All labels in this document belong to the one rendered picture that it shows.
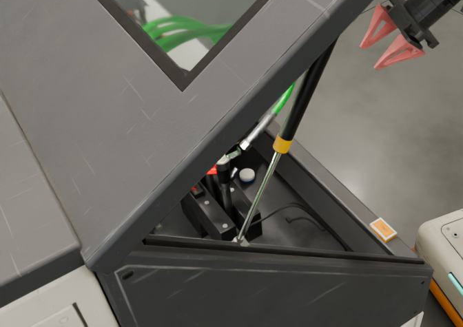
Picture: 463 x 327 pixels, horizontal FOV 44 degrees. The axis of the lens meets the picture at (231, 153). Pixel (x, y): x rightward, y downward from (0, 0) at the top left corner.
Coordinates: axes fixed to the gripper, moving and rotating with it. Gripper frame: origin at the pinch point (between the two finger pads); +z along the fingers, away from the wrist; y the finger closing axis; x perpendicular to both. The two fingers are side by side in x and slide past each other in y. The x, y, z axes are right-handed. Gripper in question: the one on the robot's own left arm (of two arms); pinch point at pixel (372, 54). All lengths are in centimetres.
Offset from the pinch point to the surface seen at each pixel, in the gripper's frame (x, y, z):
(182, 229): 11, -6, 65
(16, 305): -56, 30, 27
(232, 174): 1.4, -1.8, 37.4
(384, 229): 25.4, 17.6, 24.6
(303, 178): 28.3, -5.1, 37.7
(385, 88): 179, -95, 52
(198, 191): 3.1, -5.6, 48.9
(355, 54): 185, -128, 57
